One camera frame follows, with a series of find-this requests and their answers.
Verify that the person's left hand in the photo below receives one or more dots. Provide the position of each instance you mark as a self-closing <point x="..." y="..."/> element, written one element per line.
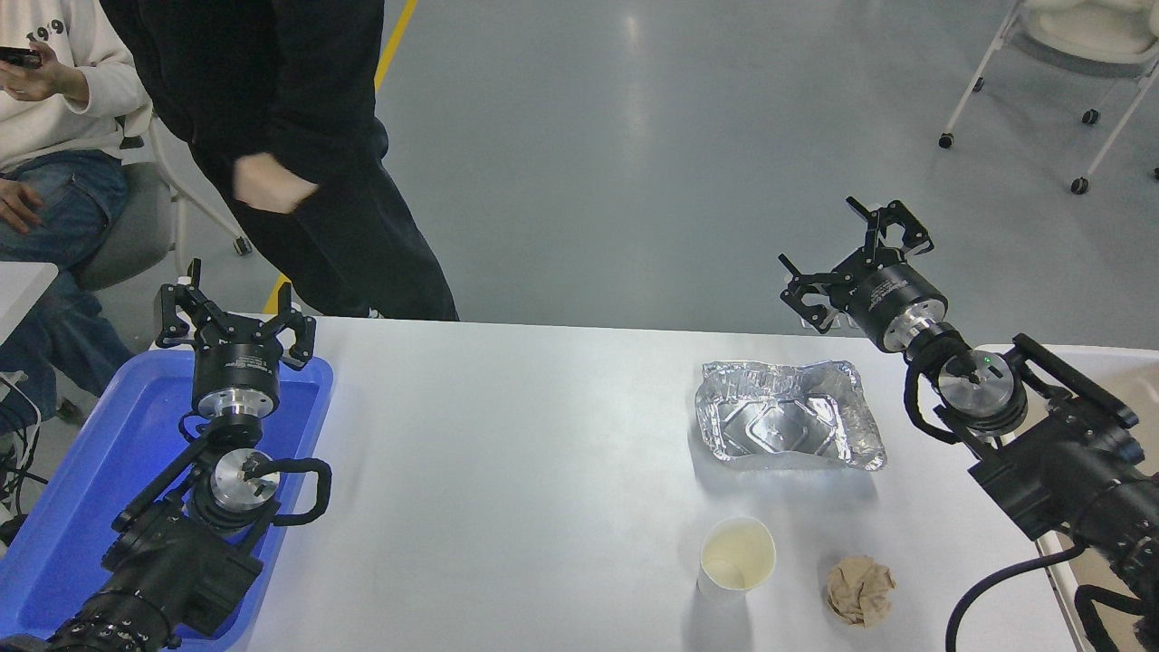
<point x="54" y="83"/>

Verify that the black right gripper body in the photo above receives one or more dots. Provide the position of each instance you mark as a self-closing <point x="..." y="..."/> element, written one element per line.
<point x="892" y="294"/>

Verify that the white side table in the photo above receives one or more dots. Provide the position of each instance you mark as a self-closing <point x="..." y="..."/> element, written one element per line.
<point x="23" y="290"/>

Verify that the white wheeled chair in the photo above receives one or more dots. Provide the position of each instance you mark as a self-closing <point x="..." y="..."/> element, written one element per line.
<point x="1087" y="27"/>

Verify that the crumpled foil tray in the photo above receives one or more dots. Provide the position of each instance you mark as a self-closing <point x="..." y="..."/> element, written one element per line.
<point x="779" y="426"/>

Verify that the person's smartphone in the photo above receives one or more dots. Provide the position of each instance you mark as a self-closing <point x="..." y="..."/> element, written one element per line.
<point x="18" y="58"/>

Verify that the person's right hand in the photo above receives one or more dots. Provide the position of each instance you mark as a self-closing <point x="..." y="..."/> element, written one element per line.
<point x="18" y="204"/>

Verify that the person's hand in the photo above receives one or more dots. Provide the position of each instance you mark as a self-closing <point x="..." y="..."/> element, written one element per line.
<point x="272" y="184"/>

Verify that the blue plastic tray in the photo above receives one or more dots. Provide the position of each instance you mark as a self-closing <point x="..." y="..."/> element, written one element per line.
<point x="100" y="453"/>

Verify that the white paper cup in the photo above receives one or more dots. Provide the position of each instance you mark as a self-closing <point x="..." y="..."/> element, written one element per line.
<point x="738" y="552"/>

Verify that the grey chair with white legs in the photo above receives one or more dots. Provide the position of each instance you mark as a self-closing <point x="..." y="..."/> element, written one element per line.
<point x="127" y="235"/>

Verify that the large pale bin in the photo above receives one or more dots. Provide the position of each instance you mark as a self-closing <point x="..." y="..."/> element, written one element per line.
<point x="1144" y="385"/>

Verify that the person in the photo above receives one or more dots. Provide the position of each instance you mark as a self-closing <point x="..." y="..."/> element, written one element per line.
<point x="63" y="118"/>
<point x="272" y="72"/>

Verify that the crumpled tan paper ball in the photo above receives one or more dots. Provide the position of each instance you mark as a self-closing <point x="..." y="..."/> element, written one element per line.
<point x="860" y="590"/>

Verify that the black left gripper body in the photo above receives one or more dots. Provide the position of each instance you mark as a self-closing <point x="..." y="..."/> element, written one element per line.
<point x="235" y="362"/>

